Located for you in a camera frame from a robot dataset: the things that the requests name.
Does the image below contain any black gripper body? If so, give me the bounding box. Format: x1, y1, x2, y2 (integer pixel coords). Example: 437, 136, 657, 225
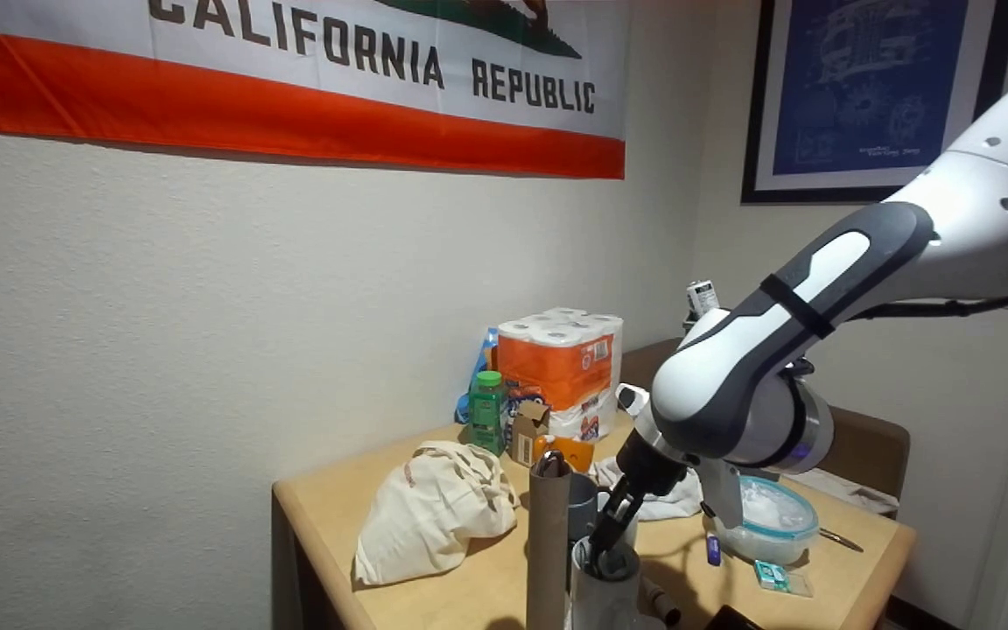
616, 431, 689, 501

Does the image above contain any white crumpled cloth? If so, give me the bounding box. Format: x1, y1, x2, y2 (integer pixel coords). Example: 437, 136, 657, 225
588, 457, 709, 527

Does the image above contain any brown cardboard tube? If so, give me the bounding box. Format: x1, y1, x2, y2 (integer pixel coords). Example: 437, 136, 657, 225
527, 451, 577, 630

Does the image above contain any orange paper towel pack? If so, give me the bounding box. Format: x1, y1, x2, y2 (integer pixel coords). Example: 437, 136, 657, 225
495, 306, 628, 445

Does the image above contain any plastic container with blue rim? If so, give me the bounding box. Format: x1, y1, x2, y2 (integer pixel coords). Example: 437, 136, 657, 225
711, 468, 823, 571

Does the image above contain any black square box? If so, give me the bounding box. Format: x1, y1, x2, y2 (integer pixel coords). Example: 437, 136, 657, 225
705, 604, 766, 630

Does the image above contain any teal gum pack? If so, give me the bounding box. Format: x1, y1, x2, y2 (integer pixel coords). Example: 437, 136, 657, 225
749, 556, 804, 597

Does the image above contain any green plastic bottle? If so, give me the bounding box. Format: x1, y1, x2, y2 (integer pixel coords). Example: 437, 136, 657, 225
458, 369, 513, 459

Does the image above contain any beige cloth bag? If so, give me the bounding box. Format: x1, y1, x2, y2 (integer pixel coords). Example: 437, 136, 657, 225
350, 438, 522, 591

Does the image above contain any blue plastic item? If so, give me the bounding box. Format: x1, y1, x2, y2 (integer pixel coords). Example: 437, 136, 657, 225
452, 327, 506, 428

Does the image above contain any metal spoon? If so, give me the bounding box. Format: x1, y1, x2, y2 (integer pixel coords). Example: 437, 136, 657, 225
815, 527, 872, 556

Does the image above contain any framed blue poster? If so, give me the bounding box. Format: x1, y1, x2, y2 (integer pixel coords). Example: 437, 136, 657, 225
740, 0, 1008, 212

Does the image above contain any California Republic flag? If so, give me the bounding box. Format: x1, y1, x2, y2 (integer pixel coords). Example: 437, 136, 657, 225
0, 0, 629, 186

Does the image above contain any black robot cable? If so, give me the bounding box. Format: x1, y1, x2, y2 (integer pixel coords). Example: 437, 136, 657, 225
852, 269, 1008, 327

